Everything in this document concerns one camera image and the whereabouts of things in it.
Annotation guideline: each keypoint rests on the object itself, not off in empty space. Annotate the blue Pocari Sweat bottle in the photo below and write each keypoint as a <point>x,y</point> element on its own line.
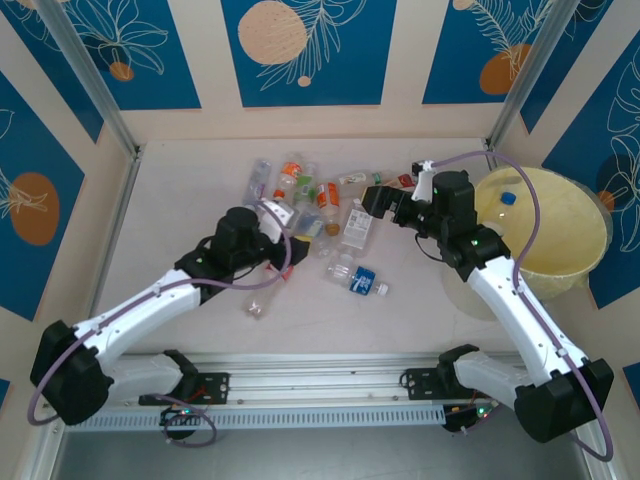
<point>360,280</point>

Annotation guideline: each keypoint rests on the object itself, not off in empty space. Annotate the blue cap clear bottle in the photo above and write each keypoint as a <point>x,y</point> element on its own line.
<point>506,200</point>

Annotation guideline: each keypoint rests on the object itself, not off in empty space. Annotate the white label clear bottle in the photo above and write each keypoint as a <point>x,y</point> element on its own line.
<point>357,225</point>

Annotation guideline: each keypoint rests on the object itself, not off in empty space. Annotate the green label plastic bottle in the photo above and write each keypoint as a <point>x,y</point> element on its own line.
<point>305,187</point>

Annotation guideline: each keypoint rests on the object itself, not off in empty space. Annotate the brown cap clear bottle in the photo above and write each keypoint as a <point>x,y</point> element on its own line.
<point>331,230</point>

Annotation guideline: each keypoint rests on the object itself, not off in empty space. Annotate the yellow plastic bin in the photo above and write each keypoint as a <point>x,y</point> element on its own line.
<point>560,235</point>

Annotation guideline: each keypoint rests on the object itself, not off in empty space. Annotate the blue green label bottle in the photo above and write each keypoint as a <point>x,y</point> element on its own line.
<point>311,227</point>

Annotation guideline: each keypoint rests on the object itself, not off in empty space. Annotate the aluminium frame post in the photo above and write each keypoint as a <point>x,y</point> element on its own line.
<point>95,85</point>
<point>530,75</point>

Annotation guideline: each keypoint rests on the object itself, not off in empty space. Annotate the blue floral wall panel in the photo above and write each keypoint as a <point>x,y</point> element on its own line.
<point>475,30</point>
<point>620,250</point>
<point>30,150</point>
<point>570,60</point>
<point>50,75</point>
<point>150,50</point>
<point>310,50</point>

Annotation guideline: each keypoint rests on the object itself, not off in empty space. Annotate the orange cap plastic bottle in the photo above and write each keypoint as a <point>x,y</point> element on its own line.
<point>289,175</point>

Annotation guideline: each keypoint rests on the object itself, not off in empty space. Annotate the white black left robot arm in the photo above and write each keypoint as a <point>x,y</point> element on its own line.
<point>140,305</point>

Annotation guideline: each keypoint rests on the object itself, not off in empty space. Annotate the aluminium table edge rail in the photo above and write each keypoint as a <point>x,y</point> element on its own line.
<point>112,250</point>

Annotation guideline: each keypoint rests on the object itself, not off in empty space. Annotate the small circuit board green LED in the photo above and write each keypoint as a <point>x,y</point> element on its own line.
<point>175,415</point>
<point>475,414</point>

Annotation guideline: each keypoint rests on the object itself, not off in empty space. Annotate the green cap white label bottle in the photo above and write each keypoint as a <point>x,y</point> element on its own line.
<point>360,178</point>

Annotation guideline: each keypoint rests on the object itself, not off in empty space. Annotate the brown Nescafe bottle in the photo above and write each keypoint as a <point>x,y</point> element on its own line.
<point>260,300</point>

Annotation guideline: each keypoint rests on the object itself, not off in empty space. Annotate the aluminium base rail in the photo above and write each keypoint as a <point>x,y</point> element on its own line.
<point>310,380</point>

